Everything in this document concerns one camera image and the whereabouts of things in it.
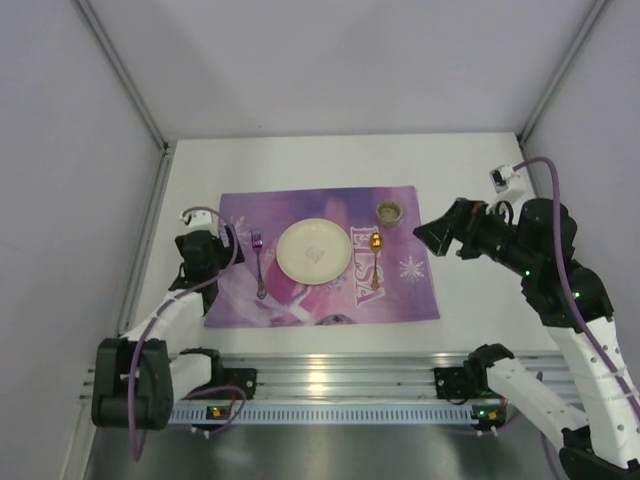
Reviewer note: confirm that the gold spoon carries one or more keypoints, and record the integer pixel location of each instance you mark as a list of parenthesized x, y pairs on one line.
[(375, 244)]

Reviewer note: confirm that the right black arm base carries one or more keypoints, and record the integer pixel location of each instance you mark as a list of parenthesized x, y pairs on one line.
[(456, 386)]

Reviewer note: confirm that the aluminium frame post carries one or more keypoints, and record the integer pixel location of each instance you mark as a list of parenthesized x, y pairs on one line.
[(589, 23), (98, 31)]

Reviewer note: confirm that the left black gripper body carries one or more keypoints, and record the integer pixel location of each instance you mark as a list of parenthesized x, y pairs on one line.
[(220, 251)]

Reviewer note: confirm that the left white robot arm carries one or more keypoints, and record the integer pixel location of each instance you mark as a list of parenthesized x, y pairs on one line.
[(140, 375)]

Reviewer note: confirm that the right aluminium frame post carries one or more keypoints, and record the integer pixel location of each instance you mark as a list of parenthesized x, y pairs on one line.
[(589, 23)]

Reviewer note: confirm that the purple Elsa placemat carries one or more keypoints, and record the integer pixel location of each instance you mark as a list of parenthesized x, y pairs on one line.
[(406, 292)]

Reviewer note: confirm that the purple metallic fork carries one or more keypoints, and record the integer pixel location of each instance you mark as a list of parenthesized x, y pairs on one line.
[(257, 245)]

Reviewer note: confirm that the small glass cup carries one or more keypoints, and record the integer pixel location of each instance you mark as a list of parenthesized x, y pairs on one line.
[(389, 213)]

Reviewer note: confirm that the left aluminium frame post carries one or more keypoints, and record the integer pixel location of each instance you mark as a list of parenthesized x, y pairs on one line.
[(98, 31)]

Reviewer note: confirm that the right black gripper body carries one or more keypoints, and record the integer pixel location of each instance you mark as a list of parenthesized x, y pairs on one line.
[(461, 228)]

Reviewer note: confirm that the cream round plate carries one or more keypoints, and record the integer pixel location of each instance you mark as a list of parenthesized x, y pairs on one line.
[(314, 251)]

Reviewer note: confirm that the perforated grey cable duct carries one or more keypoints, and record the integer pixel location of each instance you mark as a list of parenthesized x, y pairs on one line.
[(336, 414)]

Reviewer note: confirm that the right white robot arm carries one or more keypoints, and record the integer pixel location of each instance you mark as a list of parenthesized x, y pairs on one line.
[(534, 239)]

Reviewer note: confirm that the aluminium mounting rail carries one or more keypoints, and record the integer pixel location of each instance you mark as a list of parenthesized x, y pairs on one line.
[(373, 378)]

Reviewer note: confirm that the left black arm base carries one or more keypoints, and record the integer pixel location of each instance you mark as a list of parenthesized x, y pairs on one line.
[(232, 383)]

